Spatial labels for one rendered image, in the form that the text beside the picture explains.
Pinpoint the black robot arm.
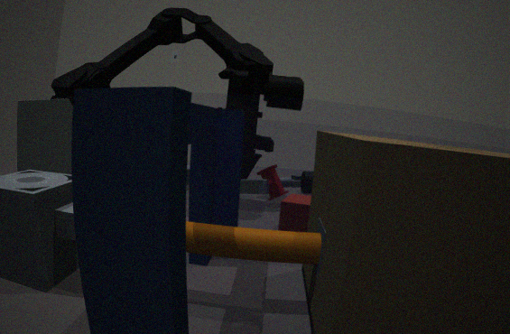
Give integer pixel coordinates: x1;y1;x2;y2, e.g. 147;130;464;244
51;7;304;106

